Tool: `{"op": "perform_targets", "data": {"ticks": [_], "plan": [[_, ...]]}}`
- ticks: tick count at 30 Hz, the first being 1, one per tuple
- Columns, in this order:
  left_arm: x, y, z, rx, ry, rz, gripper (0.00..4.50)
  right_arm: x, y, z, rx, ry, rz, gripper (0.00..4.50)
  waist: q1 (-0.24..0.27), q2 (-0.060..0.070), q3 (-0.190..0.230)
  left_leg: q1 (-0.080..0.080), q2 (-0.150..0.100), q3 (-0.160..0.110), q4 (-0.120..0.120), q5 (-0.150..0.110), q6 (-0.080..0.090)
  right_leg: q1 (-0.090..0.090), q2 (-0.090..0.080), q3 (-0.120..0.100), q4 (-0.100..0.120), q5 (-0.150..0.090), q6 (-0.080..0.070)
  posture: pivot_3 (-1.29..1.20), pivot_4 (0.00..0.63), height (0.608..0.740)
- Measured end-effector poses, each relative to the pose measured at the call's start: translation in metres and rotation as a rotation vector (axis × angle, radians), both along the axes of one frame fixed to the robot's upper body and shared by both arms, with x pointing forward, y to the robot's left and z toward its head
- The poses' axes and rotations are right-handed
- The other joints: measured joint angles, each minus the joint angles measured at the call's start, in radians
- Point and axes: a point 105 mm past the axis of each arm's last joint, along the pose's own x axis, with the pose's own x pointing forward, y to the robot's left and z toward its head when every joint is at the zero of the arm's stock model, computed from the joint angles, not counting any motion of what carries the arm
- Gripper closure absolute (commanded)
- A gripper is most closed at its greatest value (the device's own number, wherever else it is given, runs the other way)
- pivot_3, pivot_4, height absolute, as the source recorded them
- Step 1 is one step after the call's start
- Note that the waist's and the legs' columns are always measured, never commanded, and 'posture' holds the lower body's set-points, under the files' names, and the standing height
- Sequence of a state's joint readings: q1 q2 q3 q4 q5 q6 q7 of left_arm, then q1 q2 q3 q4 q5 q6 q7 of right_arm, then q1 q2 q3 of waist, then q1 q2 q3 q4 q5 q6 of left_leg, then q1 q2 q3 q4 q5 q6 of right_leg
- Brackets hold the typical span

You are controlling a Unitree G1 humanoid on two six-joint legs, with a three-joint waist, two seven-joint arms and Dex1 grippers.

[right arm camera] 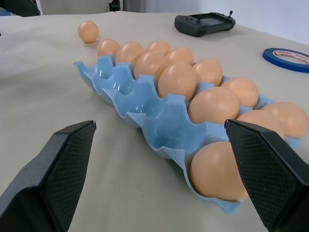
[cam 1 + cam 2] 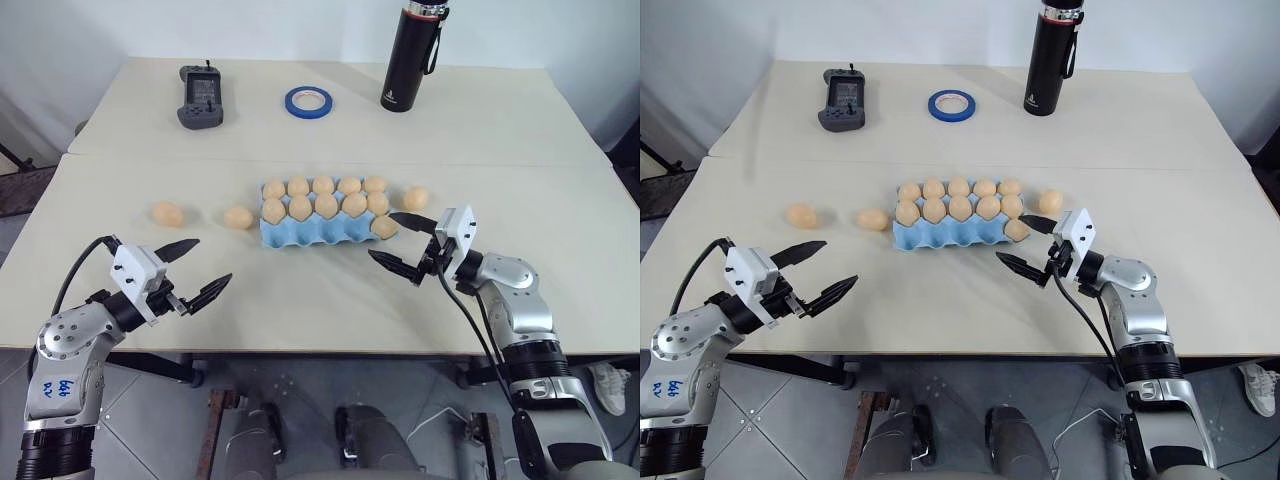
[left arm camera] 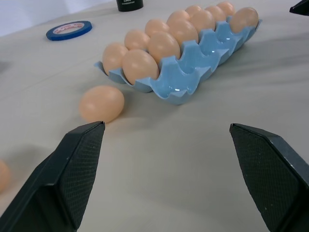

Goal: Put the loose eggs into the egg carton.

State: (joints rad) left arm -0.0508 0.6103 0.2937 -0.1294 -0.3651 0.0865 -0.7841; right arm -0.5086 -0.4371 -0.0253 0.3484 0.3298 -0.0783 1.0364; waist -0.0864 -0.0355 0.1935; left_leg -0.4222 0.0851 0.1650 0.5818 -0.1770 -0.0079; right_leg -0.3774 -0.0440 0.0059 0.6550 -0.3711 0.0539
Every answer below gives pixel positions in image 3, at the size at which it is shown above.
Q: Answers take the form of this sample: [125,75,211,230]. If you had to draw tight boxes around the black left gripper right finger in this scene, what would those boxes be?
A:
[229,123,309,232]

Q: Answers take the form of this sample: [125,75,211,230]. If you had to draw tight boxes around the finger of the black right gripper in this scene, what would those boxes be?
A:
[289,0,309,16]

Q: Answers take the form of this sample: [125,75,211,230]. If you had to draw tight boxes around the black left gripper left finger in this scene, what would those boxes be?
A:
[0,121,106,232]

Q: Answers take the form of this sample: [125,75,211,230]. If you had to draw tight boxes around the blue egg tray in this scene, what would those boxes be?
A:
[93,18,263,106]

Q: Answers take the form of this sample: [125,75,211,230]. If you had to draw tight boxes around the beige egg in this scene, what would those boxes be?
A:
[79,85,126,123]
[124,29,151,51]
[216,1,236,17]
[102,42,129,76]
[122,49,160,85]
[189,10,216,34]
[229,7,259,34]
[166,9,191,25]
[185,5,203,16]
[148,31,182,64]
[144,18,170,37]
[0,159,12,194]
[169,20,199,46]
[204,5,227,22]

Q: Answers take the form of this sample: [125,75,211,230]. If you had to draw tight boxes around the blue tape roll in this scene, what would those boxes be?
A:
[46,20,93,42]

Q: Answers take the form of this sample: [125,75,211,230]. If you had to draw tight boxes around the black cylindrical container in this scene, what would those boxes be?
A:
[115,0,144,12]

